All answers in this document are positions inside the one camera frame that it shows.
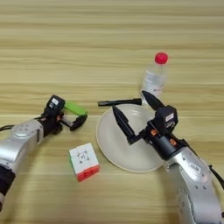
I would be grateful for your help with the white round plate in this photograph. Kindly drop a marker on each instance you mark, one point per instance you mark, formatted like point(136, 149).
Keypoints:
point(113, 148)

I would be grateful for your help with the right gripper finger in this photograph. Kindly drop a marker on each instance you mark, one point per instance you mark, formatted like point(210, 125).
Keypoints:
point(153, 101)
point(124, 124)

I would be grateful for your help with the labelled box on left gripper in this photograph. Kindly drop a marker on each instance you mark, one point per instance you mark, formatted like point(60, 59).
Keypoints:
point(54, 105)

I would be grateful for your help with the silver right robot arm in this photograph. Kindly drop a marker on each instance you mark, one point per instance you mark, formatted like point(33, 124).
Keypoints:
point(195, 192)

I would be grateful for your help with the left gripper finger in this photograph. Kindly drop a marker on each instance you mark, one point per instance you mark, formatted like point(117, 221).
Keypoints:
point(77, 122)

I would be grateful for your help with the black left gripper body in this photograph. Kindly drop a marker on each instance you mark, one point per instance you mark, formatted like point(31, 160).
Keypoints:
point(51, 125)

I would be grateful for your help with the labelled box on right gripper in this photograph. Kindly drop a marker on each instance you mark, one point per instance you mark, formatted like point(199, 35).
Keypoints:
point(166, 118)

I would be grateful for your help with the clear water bottle red cap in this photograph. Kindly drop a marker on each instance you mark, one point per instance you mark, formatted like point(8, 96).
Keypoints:
point(154, 80)

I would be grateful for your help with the green rectangular block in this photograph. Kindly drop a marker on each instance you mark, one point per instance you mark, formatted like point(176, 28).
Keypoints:
point(76, 108)

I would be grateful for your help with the black marker pen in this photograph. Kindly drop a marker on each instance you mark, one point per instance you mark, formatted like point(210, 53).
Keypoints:
point(119, 102)

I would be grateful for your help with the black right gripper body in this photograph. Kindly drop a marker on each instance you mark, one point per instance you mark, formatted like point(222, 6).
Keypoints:
point(166, 145)

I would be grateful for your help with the colourful puzzle cube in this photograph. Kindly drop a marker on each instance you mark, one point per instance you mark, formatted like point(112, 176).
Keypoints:
point(83, 159)

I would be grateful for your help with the labelled box on gripper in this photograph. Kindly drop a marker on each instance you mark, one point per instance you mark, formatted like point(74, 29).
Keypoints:
point(166, 118)
point(54, 105)

